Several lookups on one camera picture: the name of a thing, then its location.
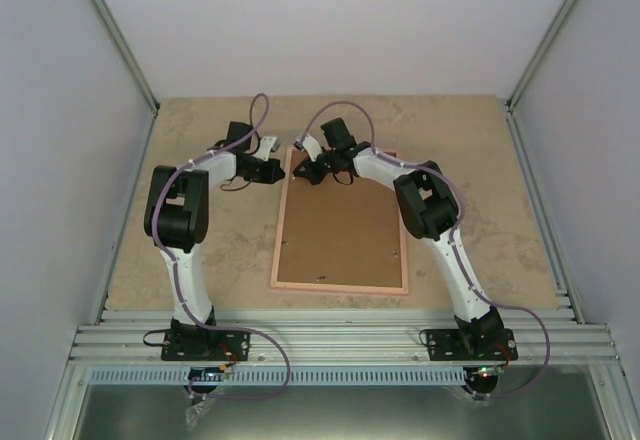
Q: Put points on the brown backing board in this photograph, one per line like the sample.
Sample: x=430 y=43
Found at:
x=340 y=235

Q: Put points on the right aluminium corner post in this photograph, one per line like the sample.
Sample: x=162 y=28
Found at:
x=551 y=34

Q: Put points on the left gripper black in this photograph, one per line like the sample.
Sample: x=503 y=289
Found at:
x=270 y=177

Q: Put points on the aluminium corner post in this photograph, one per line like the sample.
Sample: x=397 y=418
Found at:
x=123 y=49
x=551 y=34

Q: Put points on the aluminium rail base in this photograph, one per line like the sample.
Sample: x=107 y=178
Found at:
x=345 y=337

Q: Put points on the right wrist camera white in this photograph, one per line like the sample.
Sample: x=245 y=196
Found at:
x=308 y=144

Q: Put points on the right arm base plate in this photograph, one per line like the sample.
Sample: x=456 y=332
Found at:
x=449 y=345

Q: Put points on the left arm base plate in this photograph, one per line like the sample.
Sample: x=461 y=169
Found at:
x=223 y=346

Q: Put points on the pink picture frame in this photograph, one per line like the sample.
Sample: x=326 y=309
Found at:
x=280 y=240

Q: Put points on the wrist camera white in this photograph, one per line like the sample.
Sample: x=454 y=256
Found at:
x=267 y=146
x=308 y=144

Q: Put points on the left aluminium corner post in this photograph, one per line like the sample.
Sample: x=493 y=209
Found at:
x=123 y=49

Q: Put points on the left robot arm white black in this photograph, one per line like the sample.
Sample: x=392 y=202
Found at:
x=177 y=213

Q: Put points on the blue slotted cable duct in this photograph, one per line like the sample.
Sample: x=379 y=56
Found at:
x=277 y=376

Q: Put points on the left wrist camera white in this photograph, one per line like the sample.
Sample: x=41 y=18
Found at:
x=267 y=146

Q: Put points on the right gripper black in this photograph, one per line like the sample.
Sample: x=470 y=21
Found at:
x=310 y=174

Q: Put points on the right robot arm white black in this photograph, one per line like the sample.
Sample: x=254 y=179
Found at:
x=429 y=211

